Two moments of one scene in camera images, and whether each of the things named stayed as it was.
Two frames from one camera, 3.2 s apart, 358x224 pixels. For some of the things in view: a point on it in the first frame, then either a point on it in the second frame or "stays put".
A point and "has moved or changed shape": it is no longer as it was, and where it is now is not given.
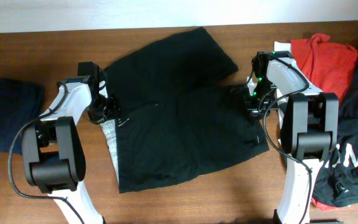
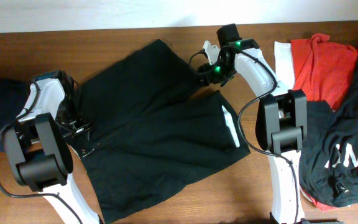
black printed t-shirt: (350, 178) stays put
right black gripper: (252, 107) -> (206, 76)
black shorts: (179, 113) has moved or changed shape
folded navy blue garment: (6, 105) stays put
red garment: (330, 67) stays put
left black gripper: (111, 106) -> (78, 128)
